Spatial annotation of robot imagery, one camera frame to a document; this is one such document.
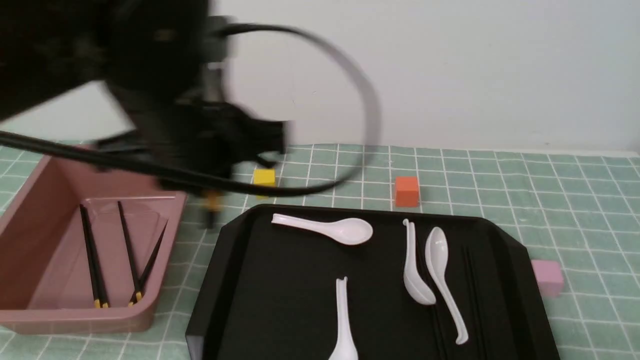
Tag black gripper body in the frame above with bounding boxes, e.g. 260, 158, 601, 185
94, 80, 287, 193

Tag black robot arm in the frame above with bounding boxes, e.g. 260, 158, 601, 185
1, 0, 287, 194

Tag yellow cube block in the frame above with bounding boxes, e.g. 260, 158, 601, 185
253, 168, 277, 187

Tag pink plastic bin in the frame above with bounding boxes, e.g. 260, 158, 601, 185
0, 156, 186, 335

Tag black chopstick yellow tip right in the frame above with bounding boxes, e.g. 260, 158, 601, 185
128, 223, 167, 307

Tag black chopstick yellow tip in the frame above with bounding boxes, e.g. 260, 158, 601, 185
128, 223, 167, 307
78, 203, 102, 309
78, 204, 110, 309
117, 200, 142, 307

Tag black chopstick yellow tip middle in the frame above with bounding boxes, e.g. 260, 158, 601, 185
117, 200, 142, 307

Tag black plastic tray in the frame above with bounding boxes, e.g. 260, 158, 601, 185
185, 203, 560, 360

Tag white spoon top left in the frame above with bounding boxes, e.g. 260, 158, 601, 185
271, 213, 374, 246

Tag white spoon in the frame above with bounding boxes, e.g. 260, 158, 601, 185
329, 276, 359, 360
271, 213, 374, 246
424, 227, 469, 346

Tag black chopstick yellow tip left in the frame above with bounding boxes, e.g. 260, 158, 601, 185
78, 203, 102, 309

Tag orange cube block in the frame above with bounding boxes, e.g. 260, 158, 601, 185
394, 176, 420, 208

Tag white spoon middle sideways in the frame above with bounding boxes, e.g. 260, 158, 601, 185
402, 218, 437, 306

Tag white spoon bottom centre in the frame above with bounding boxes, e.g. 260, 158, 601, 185
329, 276, 359, 360

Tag white spoon right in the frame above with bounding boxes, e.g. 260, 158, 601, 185
424, 227, 469, 346

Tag pink cube block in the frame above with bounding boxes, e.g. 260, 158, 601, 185
531, 259, 565, 297

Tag green checkered tablecloth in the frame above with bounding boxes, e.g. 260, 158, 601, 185
1, 146, 640, 360

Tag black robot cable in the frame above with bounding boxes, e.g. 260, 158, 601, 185
0, 22, 383, 197

